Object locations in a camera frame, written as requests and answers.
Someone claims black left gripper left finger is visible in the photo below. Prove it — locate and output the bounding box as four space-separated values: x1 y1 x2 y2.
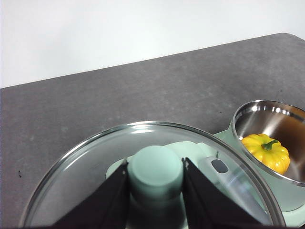
51 159 130 227

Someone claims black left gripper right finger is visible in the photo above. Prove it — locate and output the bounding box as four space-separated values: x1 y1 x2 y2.
182 156 263 227

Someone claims glass lid with green knob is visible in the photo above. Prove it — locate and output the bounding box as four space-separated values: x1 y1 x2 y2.
19 121 286 227

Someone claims yellow pumpkin with green stem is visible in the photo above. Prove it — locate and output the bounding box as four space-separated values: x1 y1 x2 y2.
241 133 291 176

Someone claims green breakfast machine base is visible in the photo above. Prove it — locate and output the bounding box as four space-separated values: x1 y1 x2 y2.
213 128 305 229

